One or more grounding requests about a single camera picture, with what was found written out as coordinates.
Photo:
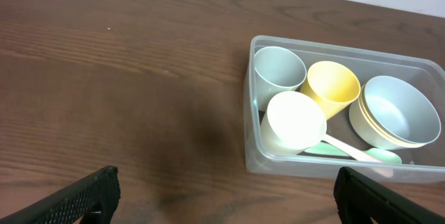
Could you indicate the yellow plastic cup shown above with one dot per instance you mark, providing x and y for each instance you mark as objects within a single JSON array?
[{"x": 332, "y": 86}]

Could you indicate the grey plastic bowl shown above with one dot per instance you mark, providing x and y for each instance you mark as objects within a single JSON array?
[{"x": 401, "y": 110}]

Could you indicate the clear plastic storage container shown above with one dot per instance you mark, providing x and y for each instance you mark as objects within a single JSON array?
[{"x": 353, "y": 125}]

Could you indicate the grey plastic cup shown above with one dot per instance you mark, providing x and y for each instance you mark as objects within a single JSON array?
[{"x": 276, "y": 70}]

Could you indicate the white plastic cup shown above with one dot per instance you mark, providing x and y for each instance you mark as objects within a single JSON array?
[{"x": 293, "y": 122}]

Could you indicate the white plastic spoon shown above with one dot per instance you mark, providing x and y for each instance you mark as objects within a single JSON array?
[{"x": 327, "y": 149}]

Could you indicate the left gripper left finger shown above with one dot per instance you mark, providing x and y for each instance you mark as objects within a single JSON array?
[{"x": 92, "y": 199}]

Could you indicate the white plastic fork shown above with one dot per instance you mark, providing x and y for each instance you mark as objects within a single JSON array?
[{"x": 358, "y": 155}]

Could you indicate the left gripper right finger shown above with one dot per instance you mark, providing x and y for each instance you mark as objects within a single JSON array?
[{"x": 360, "y": 199}]

